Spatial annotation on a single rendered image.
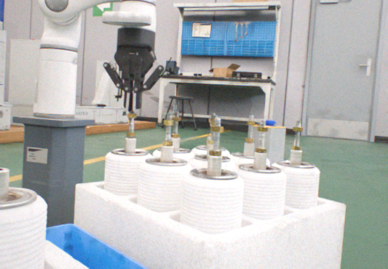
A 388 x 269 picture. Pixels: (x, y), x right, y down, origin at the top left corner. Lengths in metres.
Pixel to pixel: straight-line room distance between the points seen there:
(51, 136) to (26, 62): 2.44
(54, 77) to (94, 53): 5.92
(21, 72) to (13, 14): 4.79
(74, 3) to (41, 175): 0.43
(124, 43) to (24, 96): 2.67
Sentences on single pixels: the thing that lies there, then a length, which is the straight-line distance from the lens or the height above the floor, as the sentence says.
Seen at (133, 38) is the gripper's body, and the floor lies 0.47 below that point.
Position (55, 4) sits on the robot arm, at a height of 0.57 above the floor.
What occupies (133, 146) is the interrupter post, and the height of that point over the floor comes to 0.27.
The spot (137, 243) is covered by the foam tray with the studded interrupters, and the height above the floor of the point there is 0.13.
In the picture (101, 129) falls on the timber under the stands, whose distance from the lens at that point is 3.82.
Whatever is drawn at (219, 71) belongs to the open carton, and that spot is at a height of 0.87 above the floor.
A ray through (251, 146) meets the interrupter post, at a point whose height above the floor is 0.27.
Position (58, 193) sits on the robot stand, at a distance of 0.97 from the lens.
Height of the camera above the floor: 0.36
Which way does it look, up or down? 3 degrees down
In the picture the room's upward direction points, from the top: 4 degrees clockwise
